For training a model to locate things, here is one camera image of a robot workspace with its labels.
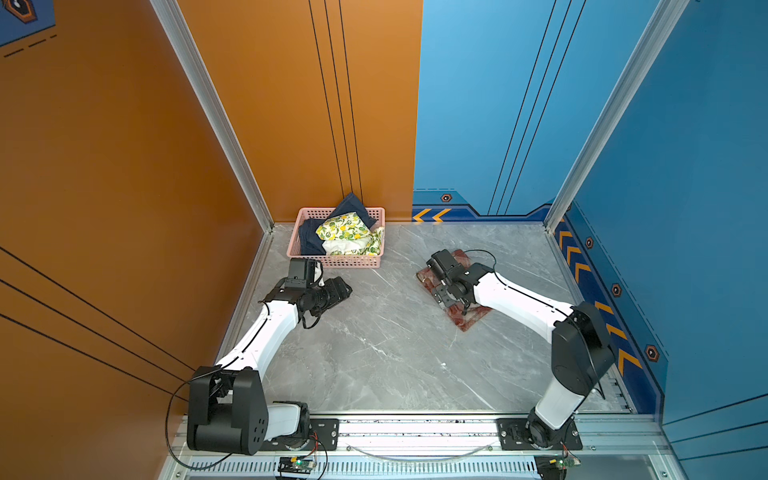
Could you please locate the lemon print skirt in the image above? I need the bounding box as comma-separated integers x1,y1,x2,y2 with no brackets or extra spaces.
315,213,385,255

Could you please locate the green circuit board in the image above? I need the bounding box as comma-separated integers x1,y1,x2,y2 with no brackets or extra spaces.
276,456,318,480

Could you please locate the right circuit board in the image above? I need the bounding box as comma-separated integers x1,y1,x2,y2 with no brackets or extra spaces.
534,456,582,480

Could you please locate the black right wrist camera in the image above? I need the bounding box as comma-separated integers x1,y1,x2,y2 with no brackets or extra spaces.
427,249,464,282

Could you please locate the dark navy skirt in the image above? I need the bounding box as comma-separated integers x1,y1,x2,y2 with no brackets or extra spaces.
299,193,379,256

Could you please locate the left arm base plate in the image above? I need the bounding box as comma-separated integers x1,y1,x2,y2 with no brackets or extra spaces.
259,417,340,452

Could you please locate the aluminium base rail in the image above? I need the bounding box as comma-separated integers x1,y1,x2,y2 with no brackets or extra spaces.
160,412,686,479

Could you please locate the aluminium right corner post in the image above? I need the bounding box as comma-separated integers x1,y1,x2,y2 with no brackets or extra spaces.
543,0,689,234

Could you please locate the aluminium left corner post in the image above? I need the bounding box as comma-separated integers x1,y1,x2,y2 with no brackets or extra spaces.
150,0,274,234

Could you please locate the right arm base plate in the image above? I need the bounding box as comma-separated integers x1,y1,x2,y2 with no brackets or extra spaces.
496,417,583,451

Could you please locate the red plaid skirt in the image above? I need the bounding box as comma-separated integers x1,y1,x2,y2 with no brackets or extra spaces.
416,250,491,332

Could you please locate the pink perforated plastic basket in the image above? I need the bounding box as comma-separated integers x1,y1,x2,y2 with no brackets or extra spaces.
286,207,385,269

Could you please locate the aluminium corner post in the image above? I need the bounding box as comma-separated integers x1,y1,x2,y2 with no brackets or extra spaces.
150,0,274,234
543,0,689,234

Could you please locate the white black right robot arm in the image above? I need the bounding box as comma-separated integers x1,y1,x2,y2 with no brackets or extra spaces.
427,250,617,449

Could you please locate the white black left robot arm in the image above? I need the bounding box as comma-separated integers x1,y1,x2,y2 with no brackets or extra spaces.
187,277,352,455

